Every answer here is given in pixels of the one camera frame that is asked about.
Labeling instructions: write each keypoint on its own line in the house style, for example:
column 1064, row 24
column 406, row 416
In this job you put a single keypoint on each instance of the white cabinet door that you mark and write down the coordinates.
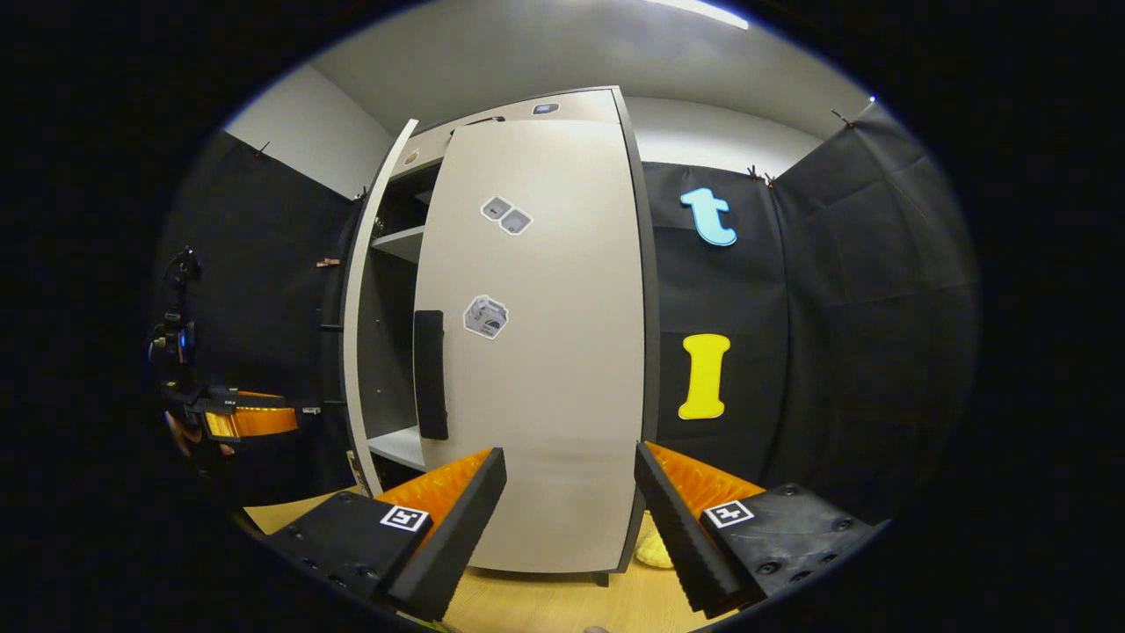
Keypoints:
column 562, row 352
column 359, row 352

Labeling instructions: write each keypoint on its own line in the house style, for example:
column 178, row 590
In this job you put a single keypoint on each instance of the yellow bun-shaped toy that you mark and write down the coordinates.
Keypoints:
column 652, row 547

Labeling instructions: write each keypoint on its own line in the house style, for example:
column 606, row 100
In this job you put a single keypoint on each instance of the white and grey cabinet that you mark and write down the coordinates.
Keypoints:
column 637, row 290

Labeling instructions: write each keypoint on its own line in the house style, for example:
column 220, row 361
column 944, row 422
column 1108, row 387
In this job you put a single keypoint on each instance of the beige cabinet drawer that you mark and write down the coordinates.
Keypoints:
column 571, row 107

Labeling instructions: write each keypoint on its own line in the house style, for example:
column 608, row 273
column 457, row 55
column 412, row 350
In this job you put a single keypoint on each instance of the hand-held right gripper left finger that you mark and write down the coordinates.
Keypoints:
column 439, row 549

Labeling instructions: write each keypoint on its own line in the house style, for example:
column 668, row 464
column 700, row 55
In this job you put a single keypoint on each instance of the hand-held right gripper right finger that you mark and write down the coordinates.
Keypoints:
column 681, row 536

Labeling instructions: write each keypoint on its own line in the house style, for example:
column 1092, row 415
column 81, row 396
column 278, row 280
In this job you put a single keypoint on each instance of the long ceiling light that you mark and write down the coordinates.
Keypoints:
column 699, row 10

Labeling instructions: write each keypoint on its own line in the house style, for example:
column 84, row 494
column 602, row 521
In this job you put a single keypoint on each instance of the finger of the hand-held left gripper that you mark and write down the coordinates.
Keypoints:
column 242, row 401
column 259, row 424

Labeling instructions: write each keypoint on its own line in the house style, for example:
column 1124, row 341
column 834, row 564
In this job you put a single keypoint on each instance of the black backdrop cloth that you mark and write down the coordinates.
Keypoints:
column 861, row 308

